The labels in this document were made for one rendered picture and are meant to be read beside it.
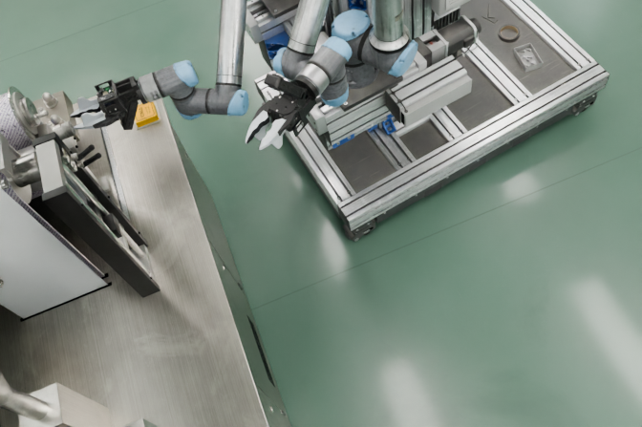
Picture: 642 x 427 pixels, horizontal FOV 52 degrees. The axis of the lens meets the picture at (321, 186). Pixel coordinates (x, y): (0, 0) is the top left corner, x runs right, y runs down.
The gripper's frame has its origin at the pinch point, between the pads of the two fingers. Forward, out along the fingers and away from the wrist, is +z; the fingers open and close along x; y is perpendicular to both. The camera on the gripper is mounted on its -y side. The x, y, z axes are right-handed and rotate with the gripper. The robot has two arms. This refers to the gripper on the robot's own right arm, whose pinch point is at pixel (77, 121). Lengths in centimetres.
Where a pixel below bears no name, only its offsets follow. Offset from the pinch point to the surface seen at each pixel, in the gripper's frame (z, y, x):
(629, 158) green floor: -188, -109, 32
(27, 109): 5.5, 19.4, 7.8
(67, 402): 14, 6, 77
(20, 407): 18, 19, 79
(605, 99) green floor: -196, -109, 2
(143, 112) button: -15.4, -16.7, -9.0
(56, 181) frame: -4, 36, 45
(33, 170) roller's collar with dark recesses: 3.6, 27.4, 33.1
